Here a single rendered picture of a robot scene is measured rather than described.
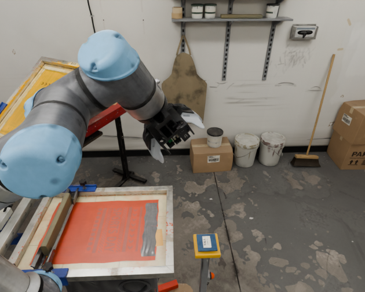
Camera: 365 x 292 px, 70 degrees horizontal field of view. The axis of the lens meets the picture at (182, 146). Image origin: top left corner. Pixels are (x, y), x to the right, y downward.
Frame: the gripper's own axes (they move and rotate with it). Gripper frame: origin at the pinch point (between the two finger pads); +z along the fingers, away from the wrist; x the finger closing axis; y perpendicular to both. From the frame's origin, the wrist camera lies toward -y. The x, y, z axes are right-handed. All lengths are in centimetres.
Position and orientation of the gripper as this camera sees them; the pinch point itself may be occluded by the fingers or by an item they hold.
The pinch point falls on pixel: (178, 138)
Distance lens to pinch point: 67.3
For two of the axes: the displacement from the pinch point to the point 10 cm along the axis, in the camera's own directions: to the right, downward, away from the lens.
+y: 5.6, 6.7, -5.0
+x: 7.6, -6.5, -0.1
